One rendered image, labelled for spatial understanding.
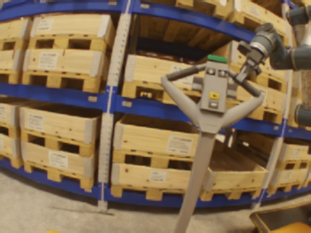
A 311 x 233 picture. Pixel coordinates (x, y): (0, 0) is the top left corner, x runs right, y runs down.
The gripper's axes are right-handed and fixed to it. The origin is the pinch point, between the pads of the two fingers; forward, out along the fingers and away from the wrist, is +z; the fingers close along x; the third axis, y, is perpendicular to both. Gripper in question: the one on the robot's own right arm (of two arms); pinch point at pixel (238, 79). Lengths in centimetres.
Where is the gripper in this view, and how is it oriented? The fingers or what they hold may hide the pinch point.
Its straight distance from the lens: 68.9
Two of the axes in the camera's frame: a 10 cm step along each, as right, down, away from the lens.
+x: 1.7, 1.9, 9.7
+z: -6.6, 7.5, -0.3
